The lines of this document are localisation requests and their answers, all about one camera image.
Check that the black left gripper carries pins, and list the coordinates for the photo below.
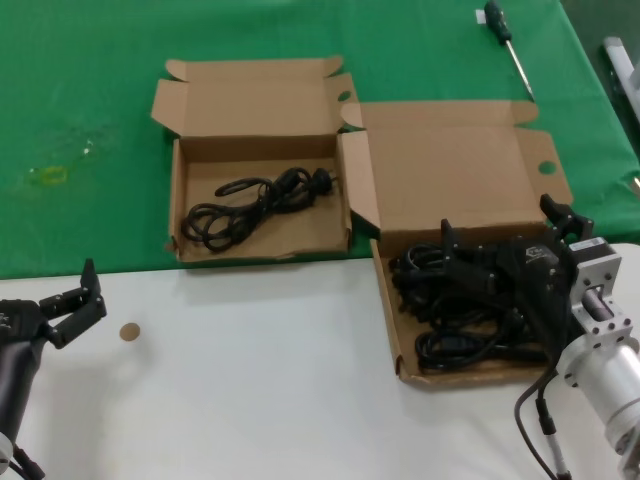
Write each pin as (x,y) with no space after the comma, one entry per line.
(20,322)

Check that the grey metal profile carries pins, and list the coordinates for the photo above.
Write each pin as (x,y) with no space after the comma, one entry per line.
(617,55)

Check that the small white scraps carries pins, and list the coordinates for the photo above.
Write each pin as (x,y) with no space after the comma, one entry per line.
(89,146)

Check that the small white object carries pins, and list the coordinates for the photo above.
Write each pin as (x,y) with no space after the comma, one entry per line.
(636,183)

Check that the round brown cardboard disc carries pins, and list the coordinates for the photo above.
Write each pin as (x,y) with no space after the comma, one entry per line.
(130,332)

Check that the open cardboard box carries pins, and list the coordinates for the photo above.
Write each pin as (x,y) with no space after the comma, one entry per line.
(260,230)
(450,170)

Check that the yellow rubber band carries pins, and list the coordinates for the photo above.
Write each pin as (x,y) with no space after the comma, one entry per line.
(46,176)

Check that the black right wrist camera housing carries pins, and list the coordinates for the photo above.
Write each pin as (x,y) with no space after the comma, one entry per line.
(540,280)

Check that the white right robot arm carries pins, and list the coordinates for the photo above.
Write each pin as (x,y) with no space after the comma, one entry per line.
(615,380)

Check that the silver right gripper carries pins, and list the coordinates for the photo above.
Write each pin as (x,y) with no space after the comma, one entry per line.
(600,265)

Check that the green tablecloth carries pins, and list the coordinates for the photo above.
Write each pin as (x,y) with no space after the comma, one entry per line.
(75,75)

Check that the small white tag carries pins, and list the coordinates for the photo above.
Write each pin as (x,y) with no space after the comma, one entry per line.
(480,17)

